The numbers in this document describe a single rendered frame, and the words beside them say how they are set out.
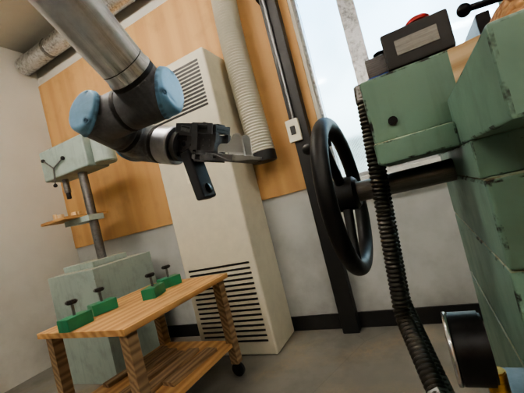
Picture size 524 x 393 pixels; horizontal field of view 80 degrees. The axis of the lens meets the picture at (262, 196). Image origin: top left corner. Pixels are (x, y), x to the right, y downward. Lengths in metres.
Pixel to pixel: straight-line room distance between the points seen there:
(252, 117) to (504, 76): 1.70
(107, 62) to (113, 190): 2.30
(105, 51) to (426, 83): 0.48
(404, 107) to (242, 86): 1.54
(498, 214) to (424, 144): 0.13
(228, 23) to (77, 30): 1.57
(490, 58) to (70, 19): 0.53
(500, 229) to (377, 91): 0.23
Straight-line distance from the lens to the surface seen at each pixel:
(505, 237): 0.37
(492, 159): 0.39
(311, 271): 2.01
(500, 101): 0.25
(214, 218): 1.87
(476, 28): 0.53
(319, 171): 0.46
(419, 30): 0.49
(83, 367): 2.52
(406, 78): 0.47
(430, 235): 1.88
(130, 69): 0.62
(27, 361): 3.17
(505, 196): 0.37
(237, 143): 0.65
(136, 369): 1.34
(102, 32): 0.61
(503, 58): 0.24
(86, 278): 2.25
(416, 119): 0.46
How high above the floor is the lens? 0.83
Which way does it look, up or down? 2 degrees up
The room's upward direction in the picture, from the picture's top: 14 degrees counter-clockwise
